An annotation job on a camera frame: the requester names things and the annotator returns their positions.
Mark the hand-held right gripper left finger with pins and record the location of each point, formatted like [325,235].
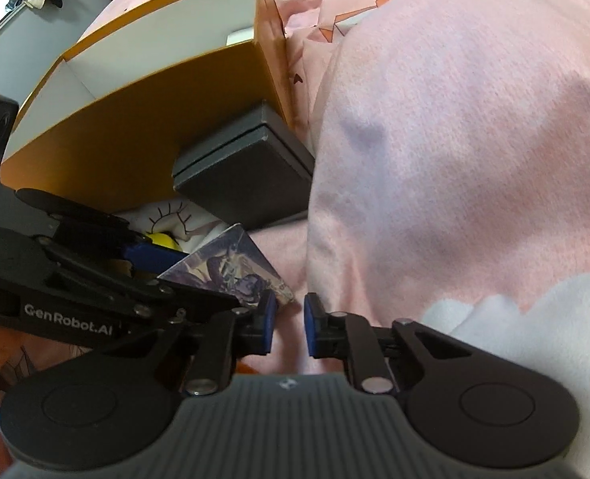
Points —
[269,324]

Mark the yellow plastic toy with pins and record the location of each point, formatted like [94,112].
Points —
[163,239]

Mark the long white box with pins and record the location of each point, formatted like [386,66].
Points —
[237,37]

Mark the orange cardboard box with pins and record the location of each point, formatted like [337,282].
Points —
[115,124]

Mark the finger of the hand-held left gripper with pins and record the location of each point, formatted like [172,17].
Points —
[145,255]
[195,297]

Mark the dark grey square box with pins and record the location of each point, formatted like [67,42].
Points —
[245,174]

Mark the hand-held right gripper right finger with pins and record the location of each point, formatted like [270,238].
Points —
[311,329]

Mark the illustrated picture card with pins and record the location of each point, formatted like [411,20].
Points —
[235,264]

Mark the pink printed blanket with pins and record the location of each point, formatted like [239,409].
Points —
[449,159]

